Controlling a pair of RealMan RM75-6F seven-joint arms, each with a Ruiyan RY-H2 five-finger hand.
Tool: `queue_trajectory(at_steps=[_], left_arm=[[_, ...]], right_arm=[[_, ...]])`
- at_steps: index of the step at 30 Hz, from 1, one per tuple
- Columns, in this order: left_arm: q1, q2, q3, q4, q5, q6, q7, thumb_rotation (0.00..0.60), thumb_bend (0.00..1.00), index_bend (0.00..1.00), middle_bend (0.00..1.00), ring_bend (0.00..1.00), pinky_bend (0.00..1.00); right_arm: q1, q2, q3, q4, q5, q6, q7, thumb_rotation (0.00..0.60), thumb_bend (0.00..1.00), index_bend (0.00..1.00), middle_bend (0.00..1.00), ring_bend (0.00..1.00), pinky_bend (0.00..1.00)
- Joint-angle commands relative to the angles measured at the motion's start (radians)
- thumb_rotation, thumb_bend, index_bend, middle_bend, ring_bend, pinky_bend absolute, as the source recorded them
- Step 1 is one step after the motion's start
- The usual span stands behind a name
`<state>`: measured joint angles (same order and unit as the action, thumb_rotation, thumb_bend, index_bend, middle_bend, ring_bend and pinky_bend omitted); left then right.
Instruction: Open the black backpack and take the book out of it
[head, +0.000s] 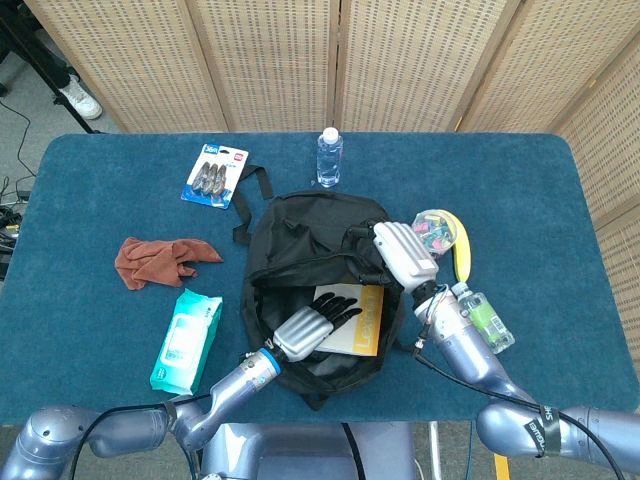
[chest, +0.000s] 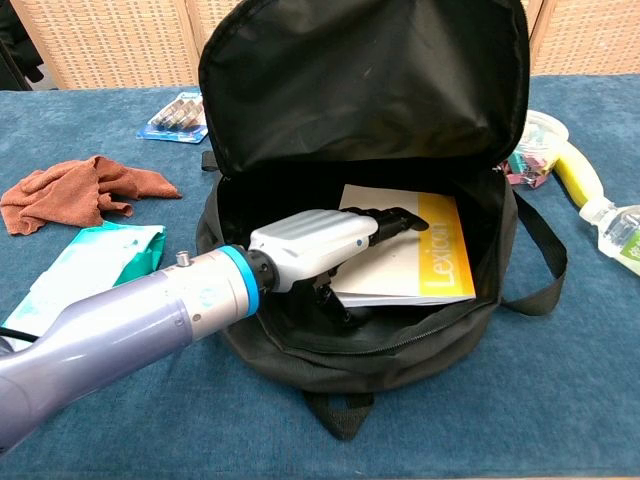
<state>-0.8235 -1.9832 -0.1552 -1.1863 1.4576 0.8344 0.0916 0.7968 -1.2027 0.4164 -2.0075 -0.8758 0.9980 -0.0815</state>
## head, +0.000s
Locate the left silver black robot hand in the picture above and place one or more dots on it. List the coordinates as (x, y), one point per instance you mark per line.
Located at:
(305, 332)

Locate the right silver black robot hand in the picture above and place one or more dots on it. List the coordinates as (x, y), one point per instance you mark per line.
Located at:
(407, 252)

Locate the yellow book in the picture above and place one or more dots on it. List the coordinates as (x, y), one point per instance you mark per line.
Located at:
(371, 320)

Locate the black backpack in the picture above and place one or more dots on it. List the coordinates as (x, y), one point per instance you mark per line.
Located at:
(310, 235)

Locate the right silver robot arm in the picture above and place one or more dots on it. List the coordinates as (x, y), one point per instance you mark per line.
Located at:
(465, 355)

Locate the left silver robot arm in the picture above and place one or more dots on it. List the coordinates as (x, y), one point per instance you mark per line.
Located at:
(225, 395)

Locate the clear jar of binder clips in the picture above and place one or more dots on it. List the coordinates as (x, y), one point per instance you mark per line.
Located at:
(435, 232)

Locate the yellow and white banana toy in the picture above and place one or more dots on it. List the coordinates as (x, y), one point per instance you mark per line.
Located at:
(463, 255)

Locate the green label drink bottle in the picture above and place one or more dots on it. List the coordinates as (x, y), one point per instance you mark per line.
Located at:
(485, 320)

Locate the silver robot torso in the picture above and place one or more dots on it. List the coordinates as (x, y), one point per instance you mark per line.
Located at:
(300, 450)

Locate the teal wet wipes pack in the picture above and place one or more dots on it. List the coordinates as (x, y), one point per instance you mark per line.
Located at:
(187, 340)

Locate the clear water bottle white cap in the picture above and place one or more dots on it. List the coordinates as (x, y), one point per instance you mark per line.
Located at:
(330, 160)

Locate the brown crumpled cloth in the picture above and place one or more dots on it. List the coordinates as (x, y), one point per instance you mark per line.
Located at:
(155, 262)

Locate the blue binder clip package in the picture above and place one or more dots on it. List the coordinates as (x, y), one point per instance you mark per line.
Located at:
(212, 177)

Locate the wicker folding screen panel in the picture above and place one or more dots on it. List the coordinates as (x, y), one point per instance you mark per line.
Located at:
(270, 60)
(545, 65)
(615, 165)
(420, 60)
(135, 60)

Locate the blue velvet tablecloth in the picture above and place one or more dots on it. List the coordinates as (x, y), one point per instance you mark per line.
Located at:
(100, 210)

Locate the white sneaker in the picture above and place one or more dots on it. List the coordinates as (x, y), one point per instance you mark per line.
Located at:
(80, 97)

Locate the black tripod leg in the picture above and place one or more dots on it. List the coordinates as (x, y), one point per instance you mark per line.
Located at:
(60, 87)

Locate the black trouser leg of person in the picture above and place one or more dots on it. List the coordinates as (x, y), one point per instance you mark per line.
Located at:
(35, 40)

